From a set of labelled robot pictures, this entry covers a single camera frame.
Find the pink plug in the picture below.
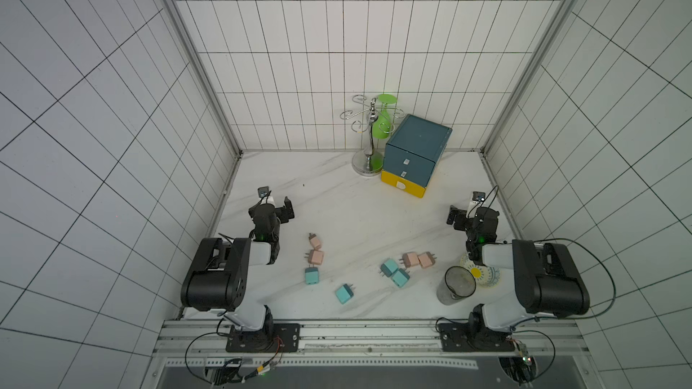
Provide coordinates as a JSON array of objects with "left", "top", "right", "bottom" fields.
[
  {"left": 306, "top": 250, "right": 324, "bottom": 266},
  {"left": 401, "top": 252, "right": 420, "bottom": 268},
  {"left": 308, "top": 233, "right": 323, "bottom": 250},
  {"left": 418, "top": 251, "right": 435, "bottom": 268}
]

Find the teal yellow drawer cabinet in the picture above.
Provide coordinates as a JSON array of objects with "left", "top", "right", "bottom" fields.
[{"left": 380, "top": 115, "right": 452, "bottom": 198}]

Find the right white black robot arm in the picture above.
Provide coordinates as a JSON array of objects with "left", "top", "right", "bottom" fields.
[{"left": 437, "top": 206, "right": 590, "bottom": 353}]

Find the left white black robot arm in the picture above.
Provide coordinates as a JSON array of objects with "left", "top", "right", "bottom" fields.
[{"left": 180, "top": 190, "right": 300, "bottom": 353}]

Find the patterned yellow blue plate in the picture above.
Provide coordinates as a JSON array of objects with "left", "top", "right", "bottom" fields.
[{"left": 460, "top": 253, "right": 501, "bottom": 288}]

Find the dark transparent cup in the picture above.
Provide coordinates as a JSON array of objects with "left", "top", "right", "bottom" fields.
[{"left": 436, "top": 266, "right": 477, "bottom": 306}]

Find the teal plug left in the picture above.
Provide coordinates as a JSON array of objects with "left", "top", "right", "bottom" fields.
[{"left": 305, "top": 268, "right": 320, "bottom": 286}]

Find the teal plug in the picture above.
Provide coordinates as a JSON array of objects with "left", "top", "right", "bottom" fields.
[
  {"left": 390, "top": 268, "right": 410, "bottom": 288},
  {"left": 380, "top": 259, "right": 398, "bottom": 277},
  {"left": 305, "top": 268, "right": 320, "bottom": 286},
  {"left": 335, "top": 284, "right": 354, "bottom": 304}
]

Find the teal plug center lower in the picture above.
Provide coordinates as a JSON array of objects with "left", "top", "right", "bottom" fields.
[{"left": 390, "top": 268, "right": 410, "bottom": 288}]

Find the teal plug center upper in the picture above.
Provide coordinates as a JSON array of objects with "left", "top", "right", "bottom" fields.
[{"left": 380, "top": 259, "right": 398, "bottom": 277}]

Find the metal cup rack stand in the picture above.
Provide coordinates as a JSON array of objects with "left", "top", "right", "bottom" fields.
[{"left": 340, "top": 94, "right": 405, "bottom": 178}]

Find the teal plug bottom middle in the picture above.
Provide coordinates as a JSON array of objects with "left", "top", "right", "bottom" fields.
[{"left": 335, "top": 284, "right": 354, "bottom": 304}]

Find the green plastic goblet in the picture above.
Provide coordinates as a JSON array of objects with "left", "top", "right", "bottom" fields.
[{"left": 368, "top": 94, "right": 398, "bottom": 173}]

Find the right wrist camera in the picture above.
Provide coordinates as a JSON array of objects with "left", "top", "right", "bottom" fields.
[{"left": 471, "top": 191, "right": 487, "bottom": 203}]

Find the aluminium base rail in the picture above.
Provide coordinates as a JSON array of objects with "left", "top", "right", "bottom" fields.
[{"left": 143, "top": 319, "right": 604, "bottom": 388}]

